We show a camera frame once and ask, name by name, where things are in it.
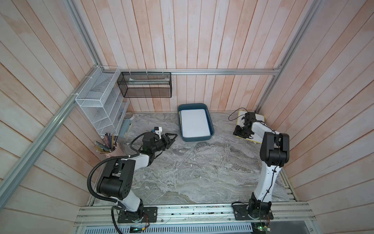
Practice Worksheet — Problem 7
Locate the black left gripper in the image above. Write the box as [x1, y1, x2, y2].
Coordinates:
[151, 133, 178, 153]

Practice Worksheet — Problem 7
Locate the yellow-framed whiteboard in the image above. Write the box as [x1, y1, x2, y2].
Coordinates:
[236, 110, 265, 144]

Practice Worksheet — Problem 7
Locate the blue-framed whiteboard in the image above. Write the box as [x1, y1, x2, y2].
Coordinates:
[180, 109, 211, 138]

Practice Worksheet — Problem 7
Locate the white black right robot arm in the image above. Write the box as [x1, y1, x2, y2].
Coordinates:
[233, 111, 290, 219]

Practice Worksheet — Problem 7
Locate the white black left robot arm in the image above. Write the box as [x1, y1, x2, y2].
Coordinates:
[87, 130, 178, 222]

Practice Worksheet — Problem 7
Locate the teal plastic storage box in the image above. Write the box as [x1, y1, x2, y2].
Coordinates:
[177, 103, 215, 142]

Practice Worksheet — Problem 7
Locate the light blue stapler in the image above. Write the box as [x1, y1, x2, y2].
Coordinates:
[118, 119, 131, 138]

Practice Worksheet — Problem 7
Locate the small clear tape roll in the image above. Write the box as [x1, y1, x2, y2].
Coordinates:
[124, 112, 134, 121]

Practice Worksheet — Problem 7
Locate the pink pencil cup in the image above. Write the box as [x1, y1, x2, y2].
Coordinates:
[105, 143, 124, 158]

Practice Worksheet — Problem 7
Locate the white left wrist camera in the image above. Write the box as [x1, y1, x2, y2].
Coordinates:
[153, 127, 162, 138]

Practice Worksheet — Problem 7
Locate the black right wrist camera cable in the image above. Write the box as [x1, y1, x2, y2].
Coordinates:
[227, 107, 249, 122]

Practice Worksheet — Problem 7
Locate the black mesh wall basket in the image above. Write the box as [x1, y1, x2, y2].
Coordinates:
[117, 71, 172, 98]

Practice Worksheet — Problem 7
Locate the white wire wall shelf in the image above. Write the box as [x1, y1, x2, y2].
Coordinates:
[76, 66, 130, 136]

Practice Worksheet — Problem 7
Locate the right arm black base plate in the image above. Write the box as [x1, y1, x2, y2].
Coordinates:
[231, 202, 274, 220]

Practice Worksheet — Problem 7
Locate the black corrugated cable conduit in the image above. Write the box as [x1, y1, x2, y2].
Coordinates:
[87, 131, 153, 234]

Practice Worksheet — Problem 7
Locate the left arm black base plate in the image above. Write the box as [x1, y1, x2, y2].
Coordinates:
[117, 207, 158, 224]

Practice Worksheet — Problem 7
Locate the aluminium horizontal wall rail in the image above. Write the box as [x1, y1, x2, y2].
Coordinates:
[101, 66, 280, 76]

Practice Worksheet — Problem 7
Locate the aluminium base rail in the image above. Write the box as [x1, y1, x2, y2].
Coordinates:
[74, 201, 316, 227]

